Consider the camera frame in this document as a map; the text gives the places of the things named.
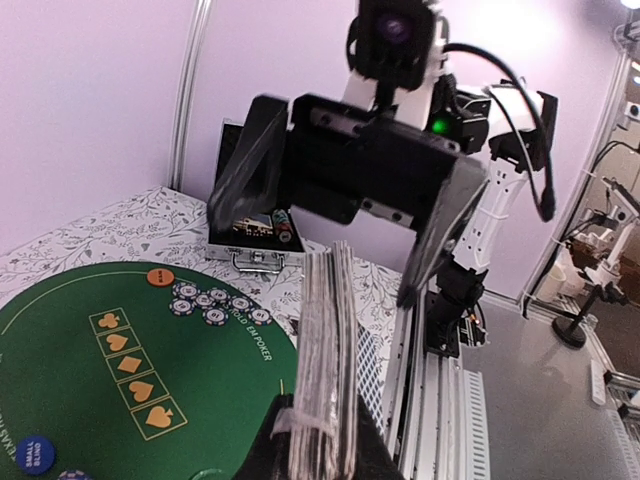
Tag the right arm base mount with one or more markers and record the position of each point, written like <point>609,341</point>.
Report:
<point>450,326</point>

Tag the black lamp stand background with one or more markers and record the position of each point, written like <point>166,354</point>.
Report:
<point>569,329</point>

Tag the orange big blind button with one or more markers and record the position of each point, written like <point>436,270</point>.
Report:
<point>160,277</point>

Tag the deck of playing cards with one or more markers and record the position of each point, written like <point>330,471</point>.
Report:
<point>323,441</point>

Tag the clear round dealer button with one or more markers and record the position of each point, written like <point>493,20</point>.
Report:
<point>213,474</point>

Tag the aluminium poker chip case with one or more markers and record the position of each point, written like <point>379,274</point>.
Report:
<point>252,244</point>

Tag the floral patterned tablecloth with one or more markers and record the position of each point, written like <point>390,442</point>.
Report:
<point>164,226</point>

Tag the left aluminium frame post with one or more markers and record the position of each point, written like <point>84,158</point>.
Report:
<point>185,93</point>

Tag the stack of poker chips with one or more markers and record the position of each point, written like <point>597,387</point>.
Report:
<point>74,474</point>

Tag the round green poker mat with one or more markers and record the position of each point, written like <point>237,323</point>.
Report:
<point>94,360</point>

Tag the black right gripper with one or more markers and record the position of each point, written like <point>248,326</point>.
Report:
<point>337,158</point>

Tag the blue small blind button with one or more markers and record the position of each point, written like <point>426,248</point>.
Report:
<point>35,455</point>

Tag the white power strip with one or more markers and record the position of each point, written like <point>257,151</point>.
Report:
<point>598,388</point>

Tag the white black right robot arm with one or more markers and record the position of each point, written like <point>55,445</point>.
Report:
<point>510,131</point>

